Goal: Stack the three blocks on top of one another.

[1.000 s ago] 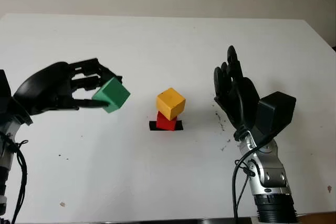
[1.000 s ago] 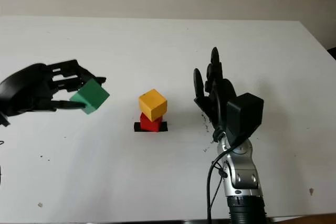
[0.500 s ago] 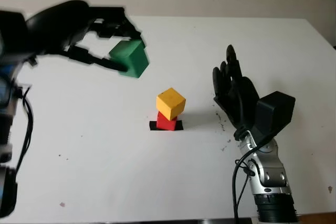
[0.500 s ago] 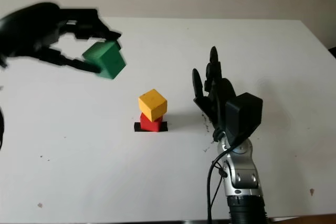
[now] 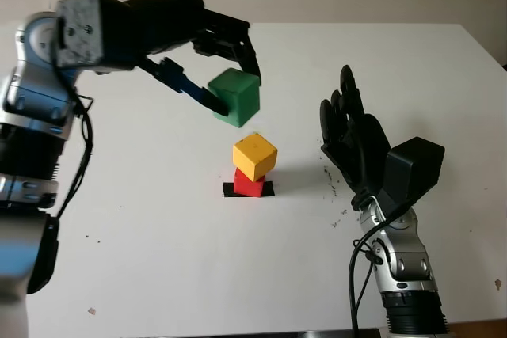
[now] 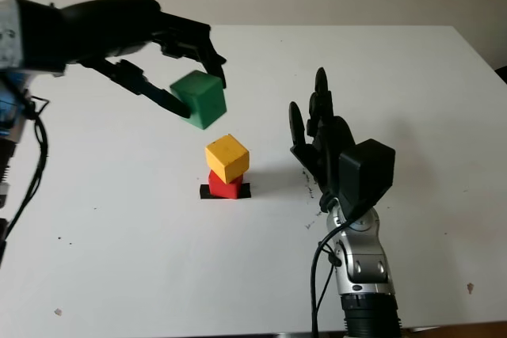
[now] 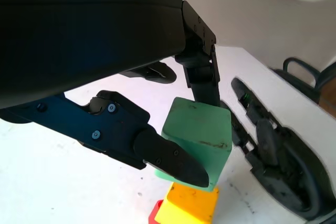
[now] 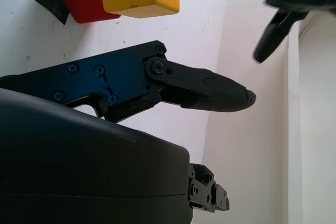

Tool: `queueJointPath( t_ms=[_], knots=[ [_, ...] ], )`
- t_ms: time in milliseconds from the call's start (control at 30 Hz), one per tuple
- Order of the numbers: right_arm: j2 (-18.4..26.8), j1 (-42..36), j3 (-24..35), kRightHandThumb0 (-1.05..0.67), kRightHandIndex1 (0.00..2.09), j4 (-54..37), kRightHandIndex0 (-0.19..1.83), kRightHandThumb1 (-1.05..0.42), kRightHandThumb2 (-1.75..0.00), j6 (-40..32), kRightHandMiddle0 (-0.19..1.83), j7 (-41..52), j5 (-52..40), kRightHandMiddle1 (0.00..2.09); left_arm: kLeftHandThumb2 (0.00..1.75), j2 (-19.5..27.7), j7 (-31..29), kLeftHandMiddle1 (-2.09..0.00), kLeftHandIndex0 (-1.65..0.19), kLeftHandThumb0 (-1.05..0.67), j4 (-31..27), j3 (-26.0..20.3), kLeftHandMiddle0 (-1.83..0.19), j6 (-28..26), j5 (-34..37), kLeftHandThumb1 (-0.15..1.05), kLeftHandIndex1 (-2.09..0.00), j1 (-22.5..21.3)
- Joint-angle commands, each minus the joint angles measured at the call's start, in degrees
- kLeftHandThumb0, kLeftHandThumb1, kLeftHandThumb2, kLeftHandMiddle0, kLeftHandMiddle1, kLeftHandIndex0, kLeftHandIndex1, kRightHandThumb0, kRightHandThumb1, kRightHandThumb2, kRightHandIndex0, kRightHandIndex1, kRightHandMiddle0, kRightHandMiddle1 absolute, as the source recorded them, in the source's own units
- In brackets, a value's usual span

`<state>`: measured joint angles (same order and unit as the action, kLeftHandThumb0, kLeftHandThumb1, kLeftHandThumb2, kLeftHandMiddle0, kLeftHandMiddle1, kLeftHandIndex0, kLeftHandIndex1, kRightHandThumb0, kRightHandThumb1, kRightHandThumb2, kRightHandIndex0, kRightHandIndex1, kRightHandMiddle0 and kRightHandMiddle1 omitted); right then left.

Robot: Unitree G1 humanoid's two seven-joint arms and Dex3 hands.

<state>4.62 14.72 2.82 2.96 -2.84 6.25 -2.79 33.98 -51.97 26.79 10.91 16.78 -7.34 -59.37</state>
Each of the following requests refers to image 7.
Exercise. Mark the yellow wooden block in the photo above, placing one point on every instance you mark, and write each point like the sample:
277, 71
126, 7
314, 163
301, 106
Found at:
189, 205

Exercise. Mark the green wooden block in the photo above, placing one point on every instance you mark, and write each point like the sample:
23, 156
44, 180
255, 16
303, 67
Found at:
199, 127

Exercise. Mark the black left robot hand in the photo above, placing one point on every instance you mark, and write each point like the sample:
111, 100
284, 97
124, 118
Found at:
78, 30

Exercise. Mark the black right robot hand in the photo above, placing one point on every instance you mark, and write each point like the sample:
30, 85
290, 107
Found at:
278, 161

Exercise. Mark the black office chair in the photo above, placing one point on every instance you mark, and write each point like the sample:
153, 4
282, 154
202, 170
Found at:
323, 77

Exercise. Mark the red wooden block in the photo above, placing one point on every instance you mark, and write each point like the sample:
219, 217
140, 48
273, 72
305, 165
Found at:
155, 213

